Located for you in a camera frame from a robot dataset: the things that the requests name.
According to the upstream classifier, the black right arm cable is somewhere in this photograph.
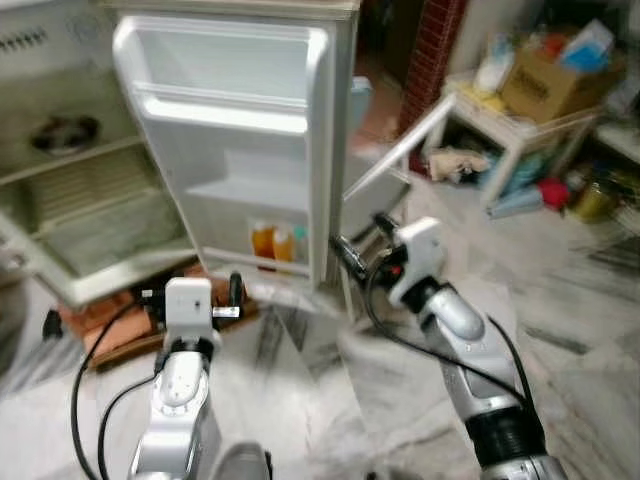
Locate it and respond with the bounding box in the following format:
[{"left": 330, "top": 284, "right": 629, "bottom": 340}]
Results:
[
  {"left": 487, "top": 315, "right": 537, "bottom": 403},
  {"left": 362, "top": 268, "right": 531, "bottom": 406}
]

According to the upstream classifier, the white plastic bag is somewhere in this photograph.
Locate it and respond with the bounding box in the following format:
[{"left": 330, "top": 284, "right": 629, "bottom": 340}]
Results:
[{"left": 475, "top": 35, "right": 516, "bottom": 96}]

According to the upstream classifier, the red brick pillar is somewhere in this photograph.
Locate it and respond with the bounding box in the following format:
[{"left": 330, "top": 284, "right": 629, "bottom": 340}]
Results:
[{"left": 398, "top": 0, "right": 469, "bottom": 136}]

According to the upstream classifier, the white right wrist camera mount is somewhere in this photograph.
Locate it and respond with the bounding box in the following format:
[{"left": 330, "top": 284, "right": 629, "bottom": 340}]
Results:
[{"left": 385, "top": 217, "right": 448, "bottom": 301}]

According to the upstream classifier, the white fridge door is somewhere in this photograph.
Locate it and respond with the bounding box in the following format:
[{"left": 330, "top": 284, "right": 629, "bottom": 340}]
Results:
[{"left": 105, "top": 0, "right": 361, "bottom": 296}]

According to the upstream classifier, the orange drink bottle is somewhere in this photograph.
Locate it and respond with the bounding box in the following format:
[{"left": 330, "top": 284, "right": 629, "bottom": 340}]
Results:
[
  {"left": 275, "top": 225, "right": 297, "bottom": 263},
  {"left": 250, "top": 222, "right": 276, "bottom": 263}
]

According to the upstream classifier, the white framed grey panel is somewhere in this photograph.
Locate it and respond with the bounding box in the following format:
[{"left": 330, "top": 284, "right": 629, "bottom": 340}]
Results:
[{"left": 340, "top": 95, "right": 451, "bottom": 241}]

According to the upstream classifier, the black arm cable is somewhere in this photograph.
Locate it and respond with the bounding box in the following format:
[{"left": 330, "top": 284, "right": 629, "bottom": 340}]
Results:
[
  {"left": 72, "top": 298, "right": 163, "bottom": 480},
  {"left": 362, "top": 268, "right": 531, "bottom": 406},
  {"left": 97, "top": 372, "right": 161, "bottom": 480},
  {"left": 487, "top": 315, "right": 537, "bottom": 403}
]

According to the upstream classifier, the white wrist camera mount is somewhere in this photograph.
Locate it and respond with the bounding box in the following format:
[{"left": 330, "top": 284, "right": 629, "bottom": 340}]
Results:
[
  {"left": 163, "top": 277, "right": 214, "bottom": 341},
  {"left": 385, "top": 217, "right": 448, "bottom": 301}
]

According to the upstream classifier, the white fridge cabinet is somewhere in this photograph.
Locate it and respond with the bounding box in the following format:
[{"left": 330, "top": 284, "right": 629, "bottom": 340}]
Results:
[{"left": 0, "top": 0, "right": 201, "bottom": 306}]

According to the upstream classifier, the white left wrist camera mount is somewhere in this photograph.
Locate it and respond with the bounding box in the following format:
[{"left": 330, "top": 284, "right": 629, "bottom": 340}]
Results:
[{"left": 163, "top": 277, "right": 214, "bottom": 341}]

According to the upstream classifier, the beige crumpled cloth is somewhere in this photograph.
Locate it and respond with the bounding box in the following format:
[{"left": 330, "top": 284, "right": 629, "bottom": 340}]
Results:
[{"left": 425, "top": 148, "right": 491, "bottom": 186}]

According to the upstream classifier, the blue packet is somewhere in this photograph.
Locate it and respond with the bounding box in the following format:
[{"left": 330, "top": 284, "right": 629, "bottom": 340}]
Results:
[{"left": 560, "top": 20, "right": 616, "bottom": 73}]

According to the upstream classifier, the dark metal bowl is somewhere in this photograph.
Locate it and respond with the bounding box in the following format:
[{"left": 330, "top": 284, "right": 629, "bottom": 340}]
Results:
[{"left": 30, "top": 115, "right": 101, "bottom": 156}]

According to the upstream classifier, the red round container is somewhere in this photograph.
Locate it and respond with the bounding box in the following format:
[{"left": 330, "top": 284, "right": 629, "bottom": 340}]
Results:
[{"left": 537, "top": 178, "right": 571, "bottom": 211}]

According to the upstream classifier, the brown cardboard box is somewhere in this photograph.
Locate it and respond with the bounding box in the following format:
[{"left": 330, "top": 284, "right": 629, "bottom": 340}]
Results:
[{"left": 497, "top": 45, "right": 601, "bottom": 123}]

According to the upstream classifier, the white shelf table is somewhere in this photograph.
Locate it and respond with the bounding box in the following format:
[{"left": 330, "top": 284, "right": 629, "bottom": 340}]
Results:
[{"left": 420, "top": 70, "right": 640, "bottom": 216}]

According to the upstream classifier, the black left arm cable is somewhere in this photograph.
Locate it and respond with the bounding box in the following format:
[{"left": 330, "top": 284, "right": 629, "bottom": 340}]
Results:
[
  {"left": 72, "top": 298, "right": 163, "bottom": 480},
  {"left": 97, "top": 372, "right": 161, "bottom": 480}
]

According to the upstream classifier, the brass pot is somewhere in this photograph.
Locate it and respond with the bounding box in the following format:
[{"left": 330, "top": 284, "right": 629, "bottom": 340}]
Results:
[{"left": 570, "top": 180, "right": 616, "bottom": 221}]

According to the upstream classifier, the brown wooden fridge base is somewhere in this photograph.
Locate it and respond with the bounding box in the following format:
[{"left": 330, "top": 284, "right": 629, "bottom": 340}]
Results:
[{"left": 55, "top": 265, "right": 256, "bottom": 371}]

